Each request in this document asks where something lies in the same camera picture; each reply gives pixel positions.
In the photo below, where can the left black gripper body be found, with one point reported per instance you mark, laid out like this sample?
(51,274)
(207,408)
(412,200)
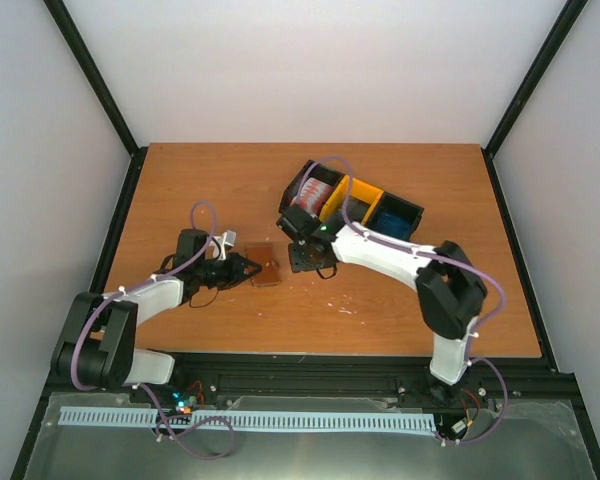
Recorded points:
(221,277)

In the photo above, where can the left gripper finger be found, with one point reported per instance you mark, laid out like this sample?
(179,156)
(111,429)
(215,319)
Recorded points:
(245,265)
(240,277)

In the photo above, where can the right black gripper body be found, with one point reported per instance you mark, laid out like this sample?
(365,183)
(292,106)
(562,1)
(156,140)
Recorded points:
(304,262)

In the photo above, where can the brown leather card holder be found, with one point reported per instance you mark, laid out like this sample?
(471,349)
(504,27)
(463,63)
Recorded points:
(263,254)

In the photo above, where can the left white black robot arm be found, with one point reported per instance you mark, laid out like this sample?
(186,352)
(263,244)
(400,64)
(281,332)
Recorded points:
(96,348)

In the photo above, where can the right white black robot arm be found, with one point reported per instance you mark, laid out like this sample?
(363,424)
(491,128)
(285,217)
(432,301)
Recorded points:
(450,292)

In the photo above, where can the red white card stack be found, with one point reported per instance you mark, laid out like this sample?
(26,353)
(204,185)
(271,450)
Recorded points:
(313,196)

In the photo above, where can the yellow card bin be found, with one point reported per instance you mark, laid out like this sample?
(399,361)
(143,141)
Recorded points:
(360,190)

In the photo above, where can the black bin with red cards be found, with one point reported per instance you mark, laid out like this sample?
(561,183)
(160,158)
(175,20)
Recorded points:
(311,169)

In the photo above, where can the black bin with blue cards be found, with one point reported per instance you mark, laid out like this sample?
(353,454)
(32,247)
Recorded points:
(397,205)

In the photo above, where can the blue card stack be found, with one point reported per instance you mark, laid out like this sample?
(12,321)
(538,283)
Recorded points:
(393,225)

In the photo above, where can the left electronics board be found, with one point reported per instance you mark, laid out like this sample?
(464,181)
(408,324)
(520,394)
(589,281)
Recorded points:
(190,399)

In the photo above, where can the right electronics connector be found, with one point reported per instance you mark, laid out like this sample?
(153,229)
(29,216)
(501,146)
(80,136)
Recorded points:
(471,402)

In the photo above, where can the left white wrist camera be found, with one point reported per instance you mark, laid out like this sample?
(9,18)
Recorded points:
(223,244)

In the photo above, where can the black aluminium frame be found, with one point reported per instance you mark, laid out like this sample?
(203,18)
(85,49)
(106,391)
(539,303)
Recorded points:
(538,378)

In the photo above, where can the light blue cable duct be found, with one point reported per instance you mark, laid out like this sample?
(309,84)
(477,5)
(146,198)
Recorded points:
(254,421)

